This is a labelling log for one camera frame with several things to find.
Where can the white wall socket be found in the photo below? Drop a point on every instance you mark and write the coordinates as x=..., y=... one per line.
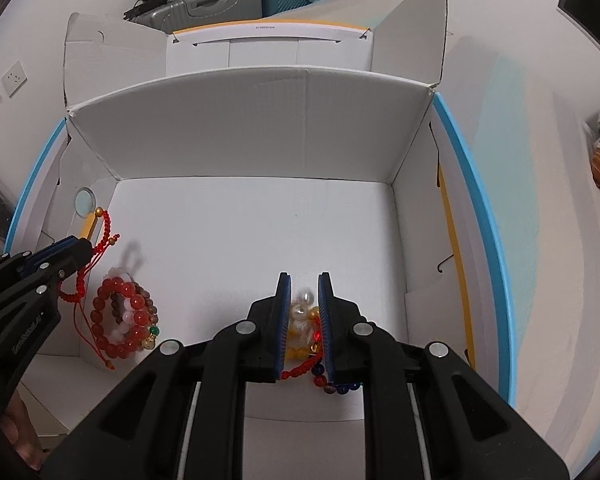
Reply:
x=15, y=77

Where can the person's left hand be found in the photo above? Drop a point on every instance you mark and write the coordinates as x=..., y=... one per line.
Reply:
x=22, y=435

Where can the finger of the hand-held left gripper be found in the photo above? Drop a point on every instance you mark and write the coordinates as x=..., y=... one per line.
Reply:
x=72, y=257
x=62, y=244

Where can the cardboard box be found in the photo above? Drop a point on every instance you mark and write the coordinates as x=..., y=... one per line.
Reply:
x=255, y=235

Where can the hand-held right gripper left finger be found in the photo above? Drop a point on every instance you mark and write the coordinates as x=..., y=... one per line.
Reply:
x=282, y=330

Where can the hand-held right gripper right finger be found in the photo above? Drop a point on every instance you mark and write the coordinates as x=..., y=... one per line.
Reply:
x=327, y=330

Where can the grey suitcase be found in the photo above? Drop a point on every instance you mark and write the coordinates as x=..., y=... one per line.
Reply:
x=205, y=5

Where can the striped bed sheet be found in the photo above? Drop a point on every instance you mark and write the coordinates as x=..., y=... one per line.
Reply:
x=540, y=210

